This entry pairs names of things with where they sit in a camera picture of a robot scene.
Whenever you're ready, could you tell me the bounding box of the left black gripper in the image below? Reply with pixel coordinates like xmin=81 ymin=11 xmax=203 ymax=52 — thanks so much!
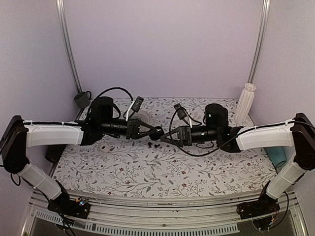
xmin=100 ymin=118 xmax=157 ymax=140

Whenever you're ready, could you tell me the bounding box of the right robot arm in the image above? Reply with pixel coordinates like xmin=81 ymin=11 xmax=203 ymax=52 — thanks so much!
xmin=160 ymin=104 xmax=315 ymax=214

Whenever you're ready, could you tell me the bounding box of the floral tablecloth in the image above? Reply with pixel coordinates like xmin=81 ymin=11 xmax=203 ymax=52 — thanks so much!
xmin=50 ymin=97 xmax=280 ymax=199

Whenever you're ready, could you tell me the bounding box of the right aluminium post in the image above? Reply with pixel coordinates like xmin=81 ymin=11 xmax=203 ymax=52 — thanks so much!
xmin=248 ymin=0 xmax=271 ymax=84

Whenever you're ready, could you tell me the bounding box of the swirl patterned bowl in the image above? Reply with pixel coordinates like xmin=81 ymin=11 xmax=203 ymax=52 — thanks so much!
xmin=133 ymin=110 xmax=154 ymax=125

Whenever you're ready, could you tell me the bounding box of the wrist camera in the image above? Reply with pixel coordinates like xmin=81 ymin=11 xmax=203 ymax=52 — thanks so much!
xmin=131 ymin=96 xmax=144 ymax=112
xmin=174 ymin=103 xmax=187 ymax=120

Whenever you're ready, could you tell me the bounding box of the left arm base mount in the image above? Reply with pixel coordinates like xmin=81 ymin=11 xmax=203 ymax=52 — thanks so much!
xmin=48 ymin=196 xmax=91 ymax=219

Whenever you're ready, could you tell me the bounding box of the white ribbed vase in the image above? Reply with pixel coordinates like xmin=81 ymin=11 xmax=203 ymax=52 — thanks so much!
xmin=235 ymin=83 xmax=256 ymax=123

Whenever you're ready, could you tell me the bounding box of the aluminium post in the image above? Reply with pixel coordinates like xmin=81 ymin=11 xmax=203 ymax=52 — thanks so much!
xmin=56 ymin=0 xmax=82 ymax=93
xmin=248 ymin=0 xmax=271 ymax=84

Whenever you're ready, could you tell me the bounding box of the black earbud charging case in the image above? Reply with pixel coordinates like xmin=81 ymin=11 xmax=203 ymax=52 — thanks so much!
xmin=149 ymin=126 xmax=164 ymax=141

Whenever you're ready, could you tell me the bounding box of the white case near left arm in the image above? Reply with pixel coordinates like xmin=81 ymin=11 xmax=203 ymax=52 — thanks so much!
xmin=100 ymin=146 xmax=110 ymax=153

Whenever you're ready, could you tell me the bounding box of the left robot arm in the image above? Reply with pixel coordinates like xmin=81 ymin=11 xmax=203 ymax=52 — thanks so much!
xmin=0 ymin=96 xmax=164 ymax=213

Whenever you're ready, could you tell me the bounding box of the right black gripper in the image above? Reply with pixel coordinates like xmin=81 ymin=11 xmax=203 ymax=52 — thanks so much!
xmin=160 ymin=125 xmax=220 ymax=148

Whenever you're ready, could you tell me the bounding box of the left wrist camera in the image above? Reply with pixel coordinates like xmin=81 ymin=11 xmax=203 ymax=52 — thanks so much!
xmin=131 ymin=96 xmax=144 ymax=112

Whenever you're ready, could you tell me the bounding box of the left aluminium post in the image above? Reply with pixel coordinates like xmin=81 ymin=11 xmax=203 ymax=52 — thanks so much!
xmin=56 ymin=0 xmax=82 ymax=93

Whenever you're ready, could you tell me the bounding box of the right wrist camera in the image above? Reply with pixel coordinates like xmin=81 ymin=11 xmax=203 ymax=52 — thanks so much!
xmin=174 ymin=103 xmax=187 ymax=120

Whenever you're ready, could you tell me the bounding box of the front aluminium rail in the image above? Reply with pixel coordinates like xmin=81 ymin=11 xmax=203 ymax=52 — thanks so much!
xmin=21 ymin=191 xmax=310 ymax=236

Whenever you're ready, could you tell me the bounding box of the right camera cable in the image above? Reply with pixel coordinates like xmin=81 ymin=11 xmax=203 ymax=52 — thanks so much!
xmin=168 ymin=108 xmax=237 ymax=157

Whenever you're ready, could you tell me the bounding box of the grey mug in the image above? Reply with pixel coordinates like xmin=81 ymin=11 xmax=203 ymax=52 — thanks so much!
xmin=74 ymin=91 xmax=92 ymax=109

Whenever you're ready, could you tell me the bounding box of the left camera cable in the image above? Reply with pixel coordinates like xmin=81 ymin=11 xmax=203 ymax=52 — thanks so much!
xmin=94 ymin=86 xmax=135 ymax=121

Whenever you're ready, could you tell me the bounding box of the black cylinder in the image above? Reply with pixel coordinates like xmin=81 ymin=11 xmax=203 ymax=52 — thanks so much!
xmin=45 ymin=145 xmax=66 ymax=163

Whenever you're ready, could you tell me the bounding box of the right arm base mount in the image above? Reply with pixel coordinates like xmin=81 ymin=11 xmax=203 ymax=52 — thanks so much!
xmin=236 ymin=196 xmax=280 ymax=231

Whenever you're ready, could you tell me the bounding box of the camera cable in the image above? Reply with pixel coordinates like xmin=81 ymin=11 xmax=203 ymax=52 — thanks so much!
xmin=168 ymin=108 xmax=237 ymax=157
xmin=94 ymin=86 xmax=135 ymax=121

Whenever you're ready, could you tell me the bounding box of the teal cup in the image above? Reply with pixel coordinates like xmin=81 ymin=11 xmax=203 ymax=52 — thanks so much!
xmin=264 ymin=147 xmax=287 ymax=168

